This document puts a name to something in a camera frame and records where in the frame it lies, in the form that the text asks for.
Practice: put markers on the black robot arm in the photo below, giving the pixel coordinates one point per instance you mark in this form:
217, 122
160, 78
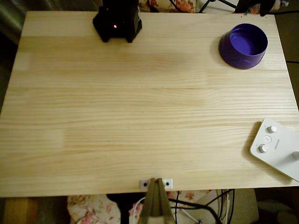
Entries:
119, 3

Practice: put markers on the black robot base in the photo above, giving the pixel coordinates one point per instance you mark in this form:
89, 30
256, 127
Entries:
121, 30

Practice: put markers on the white lamp base with knobs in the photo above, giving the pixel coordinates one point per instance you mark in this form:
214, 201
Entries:
278, 151

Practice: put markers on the white metal bracket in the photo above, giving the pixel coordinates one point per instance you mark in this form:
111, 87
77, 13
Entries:
169, 184

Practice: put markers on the metal table clamp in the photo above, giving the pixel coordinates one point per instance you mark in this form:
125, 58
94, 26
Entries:
155, 205

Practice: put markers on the floral cloth with pink roses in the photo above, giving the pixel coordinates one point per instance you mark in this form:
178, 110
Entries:
88, 210

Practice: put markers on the purple plastic bowl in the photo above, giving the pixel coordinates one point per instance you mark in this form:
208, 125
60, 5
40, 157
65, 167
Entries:
243, 46

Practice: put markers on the floral cloth with orange flowers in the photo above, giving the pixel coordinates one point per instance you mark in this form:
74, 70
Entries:
184, 4

